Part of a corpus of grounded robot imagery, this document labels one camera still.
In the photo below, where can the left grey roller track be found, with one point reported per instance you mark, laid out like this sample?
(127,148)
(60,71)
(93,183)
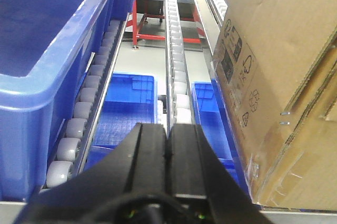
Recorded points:
(69,155)

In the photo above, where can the brown cardboard box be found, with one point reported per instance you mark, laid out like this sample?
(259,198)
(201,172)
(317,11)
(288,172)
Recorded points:
(276,66)

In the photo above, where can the blue bin lower left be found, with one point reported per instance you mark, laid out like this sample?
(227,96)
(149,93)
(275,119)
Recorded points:
(130,99)

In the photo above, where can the large blue plastic bin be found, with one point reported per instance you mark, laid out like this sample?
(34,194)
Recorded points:
(45,49)

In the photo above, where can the right white roller track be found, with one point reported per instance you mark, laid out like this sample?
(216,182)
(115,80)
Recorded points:
(218,8)

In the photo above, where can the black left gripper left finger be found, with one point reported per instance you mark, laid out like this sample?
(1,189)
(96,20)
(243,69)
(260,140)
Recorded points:
(129,178)

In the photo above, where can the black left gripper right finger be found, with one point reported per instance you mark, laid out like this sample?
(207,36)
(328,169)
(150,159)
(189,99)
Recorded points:
(200,182)

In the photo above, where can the metal shelf guide rail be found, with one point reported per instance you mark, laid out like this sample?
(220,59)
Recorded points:
(208,24)

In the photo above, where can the red metal frame cart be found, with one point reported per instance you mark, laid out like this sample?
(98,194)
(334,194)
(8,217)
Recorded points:
(145,10)

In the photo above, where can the blue bin lower right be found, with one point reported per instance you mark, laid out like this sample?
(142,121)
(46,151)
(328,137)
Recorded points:
(213,129)

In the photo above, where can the middle white roller track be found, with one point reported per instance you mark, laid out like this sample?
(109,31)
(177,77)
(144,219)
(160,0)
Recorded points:
(179,105)

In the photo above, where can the white roller track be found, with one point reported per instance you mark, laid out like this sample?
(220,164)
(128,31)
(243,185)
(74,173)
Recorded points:
(179,105)
(218,8)

